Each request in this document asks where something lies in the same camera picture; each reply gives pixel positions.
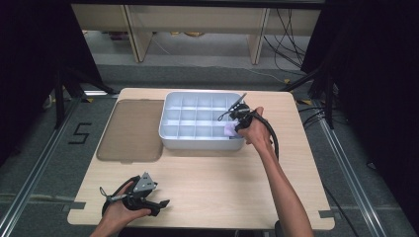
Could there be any bundle of black floor cables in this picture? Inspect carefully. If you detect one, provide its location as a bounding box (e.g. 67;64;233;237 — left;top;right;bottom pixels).
262;9;312;74

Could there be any purple sock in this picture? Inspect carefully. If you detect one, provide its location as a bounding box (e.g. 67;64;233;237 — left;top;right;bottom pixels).
223;121;241;138

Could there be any black curtain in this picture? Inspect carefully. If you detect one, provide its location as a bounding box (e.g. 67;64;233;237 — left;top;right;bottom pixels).
299;0;419;228
0;0;117;167

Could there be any light wooden desk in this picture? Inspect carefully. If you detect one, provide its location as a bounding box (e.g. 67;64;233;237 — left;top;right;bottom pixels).
71;3;322;65

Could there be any metal floor rail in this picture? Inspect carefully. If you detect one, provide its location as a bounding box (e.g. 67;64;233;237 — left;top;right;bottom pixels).
317;115;387;237
0;97;83;237

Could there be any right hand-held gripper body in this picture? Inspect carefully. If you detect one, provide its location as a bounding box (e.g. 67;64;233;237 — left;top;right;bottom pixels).
229;93;255;130

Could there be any white divided storage box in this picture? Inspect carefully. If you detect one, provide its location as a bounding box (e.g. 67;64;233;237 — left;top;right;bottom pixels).
158;91;248;151

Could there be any black metal stand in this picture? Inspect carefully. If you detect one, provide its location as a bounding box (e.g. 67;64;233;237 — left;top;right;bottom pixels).
52;65;118;130
280;62;338;130

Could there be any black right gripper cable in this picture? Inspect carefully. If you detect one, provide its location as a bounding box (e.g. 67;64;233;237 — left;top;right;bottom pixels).
216;109;361;237

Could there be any person's left hand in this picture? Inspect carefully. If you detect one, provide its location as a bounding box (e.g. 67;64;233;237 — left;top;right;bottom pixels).
102;182;152;231

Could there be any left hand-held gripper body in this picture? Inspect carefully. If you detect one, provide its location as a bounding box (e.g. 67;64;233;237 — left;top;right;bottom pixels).
123;172;158;211

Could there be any brown translucent lid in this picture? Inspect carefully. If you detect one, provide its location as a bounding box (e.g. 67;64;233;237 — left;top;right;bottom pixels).
96;98;165;165

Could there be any person's right hand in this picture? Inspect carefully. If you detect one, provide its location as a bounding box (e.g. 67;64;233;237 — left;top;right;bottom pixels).
238;107;275;154

